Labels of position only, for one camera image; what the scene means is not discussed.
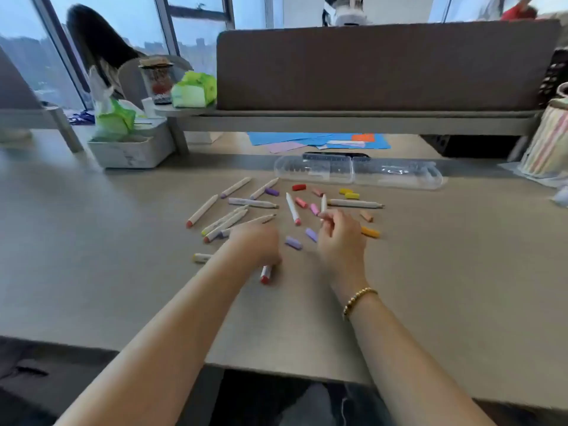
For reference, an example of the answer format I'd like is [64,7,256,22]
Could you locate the person's right hand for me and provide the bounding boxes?
[317,209,369,303]

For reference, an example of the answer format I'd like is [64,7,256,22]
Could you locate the person's left hand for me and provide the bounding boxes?
[220,223,283,285]

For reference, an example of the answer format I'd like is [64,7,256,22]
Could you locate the group of warm-coloured white markers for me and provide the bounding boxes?
[186,176,302,264]

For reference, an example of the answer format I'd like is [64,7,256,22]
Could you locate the dark-tipped white marker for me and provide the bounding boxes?
[328,199,385,209]

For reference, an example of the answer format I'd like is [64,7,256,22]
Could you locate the group of warm-coloured marker caps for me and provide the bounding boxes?
[264,183,381,251]

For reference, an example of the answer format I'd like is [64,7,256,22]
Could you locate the clear plastic marker case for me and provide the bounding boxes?
[273,154,444,191]

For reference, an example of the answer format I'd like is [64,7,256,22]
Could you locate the person's left forearm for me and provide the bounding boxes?
[55,254,249,426]

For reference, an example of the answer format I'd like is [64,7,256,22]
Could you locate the person's right forearm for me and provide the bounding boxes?
[341,292,496,426]

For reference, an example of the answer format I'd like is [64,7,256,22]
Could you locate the white desk organizer box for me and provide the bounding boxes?
[88,117,176,169]

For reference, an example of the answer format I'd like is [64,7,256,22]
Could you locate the black smartphone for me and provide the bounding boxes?
[304,151,370,159]

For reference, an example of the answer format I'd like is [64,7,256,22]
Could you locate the coloured paper sheets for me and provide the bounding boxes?
[247,131,391,150]

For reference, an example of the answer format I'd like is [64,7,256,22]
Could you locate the grey desk riser shelf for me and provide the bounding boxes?
[153,104,544,157]
[0,105,85,154]

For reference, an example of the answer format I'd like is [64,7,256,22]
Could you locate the white tissue paper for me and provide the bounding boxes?
[498,162,568,189]

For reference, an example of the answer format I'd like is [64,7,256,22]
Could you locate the crumpled green tissue pack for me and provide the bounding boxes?
[88,66,137,143]

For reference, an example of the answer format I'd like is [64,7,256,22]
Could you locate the black mesh pen holder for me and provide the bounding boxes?
[138,57,175,106]

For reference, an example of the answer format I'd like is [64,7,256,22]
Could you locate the striped tumbler pink lid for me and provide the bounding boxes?
[518,82,568,179]

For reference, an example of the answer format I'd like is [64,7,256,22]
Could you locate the black plastic file rack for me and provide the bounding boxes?
[539,48,568,107]

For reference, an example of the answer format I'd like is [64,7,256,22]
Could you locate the gold bead bracelet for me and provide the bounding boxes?
[341,287,379,321]

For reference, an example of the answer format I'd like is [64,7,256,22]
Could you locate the dark window frame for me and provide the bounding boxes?
[28,0,236,111]

